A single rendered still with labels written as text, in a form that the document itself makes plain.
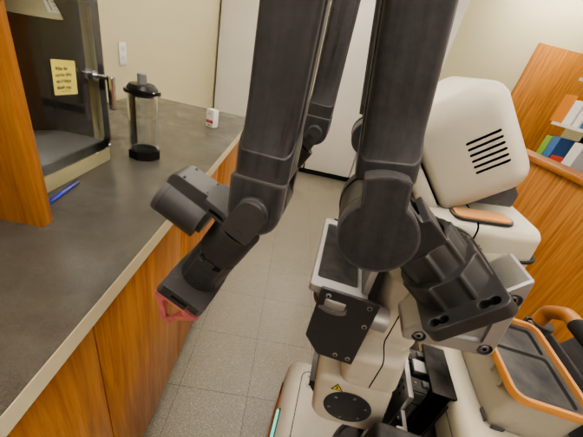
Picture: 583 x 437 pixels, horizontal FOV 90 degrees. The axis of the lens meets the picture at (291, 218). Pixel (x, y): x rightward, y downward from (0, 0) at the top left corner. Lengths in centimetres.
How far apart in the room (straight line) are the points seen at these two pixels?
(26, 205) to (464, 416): 99
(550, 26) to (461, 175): 459
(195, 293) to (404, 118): 32
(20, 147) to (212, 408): 119
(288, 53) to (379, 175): 13
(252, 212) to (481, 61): 446
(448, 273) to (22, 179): 74
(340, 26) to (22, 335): 75
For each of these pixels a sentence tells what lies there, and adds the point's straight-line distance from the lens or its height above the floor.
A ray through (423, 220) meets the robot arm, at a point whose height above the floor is 126.
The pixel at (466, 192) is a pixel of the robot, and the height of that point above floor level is 125.
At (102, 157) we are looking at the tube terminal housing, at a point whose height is 96.
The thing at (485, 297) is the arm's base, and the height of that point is 120.
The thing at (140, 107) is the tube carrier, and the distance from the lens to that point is 109.
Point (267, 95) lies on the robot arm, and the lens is 28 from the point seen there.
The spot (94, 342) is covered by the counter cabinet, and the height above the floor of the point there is 81.
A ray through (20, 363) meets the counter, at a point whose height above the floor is 94.
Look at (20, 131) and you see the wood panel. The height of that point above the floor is 115.
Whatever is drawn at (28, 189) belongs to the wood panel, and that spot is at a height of 103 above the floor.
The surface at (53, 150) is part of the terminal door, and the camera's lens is 92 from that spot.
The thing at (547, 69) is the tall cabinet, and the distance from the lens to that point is 505.
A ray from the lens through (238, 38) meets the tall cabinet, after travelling 377.
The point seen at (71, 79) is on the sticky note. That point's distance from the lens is 95.
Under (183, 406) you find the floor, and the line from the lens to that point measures 153.
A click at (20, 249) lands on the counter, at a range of 76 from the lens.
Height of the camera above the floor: 137
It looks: 29 degrees down
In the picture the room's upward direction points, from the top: 14 degrees clockwise
